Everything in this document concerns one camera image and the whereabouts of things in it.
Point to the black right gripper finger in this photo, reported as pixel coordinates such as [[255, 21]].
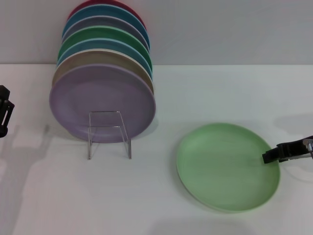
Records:
[[296, 157], [281, 150]]

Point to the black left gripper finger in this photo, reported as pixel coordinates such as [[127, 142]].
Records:
[[5, 110]]

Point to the light green plate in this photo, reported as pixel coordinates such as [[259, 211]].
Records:
[[220, 166]]

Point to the lilac plate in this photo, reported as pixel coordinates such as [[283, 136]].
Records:
[[97, 98]]

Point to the beige plate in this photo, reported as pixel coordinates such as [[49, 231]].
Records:
[[97, 58]]

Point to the light blue plate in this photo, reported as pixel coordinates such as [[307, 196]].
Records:
[[102, 44]]

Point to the red plate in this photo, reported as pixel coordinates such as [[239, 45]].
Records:
[[75, 9]]

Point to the dark green plate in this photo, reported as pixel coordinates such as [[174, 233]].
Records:
[[102, 33]]

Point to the clear acrylic plate rack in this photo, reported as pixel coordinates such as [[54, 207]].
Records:
[[129, 149]]

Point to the grey purple plate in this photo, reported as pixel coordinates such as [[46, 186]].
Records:
[[107, 21]]

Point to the teal blue plate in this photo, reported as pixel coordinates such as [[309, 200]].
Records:
[[107, 11]]

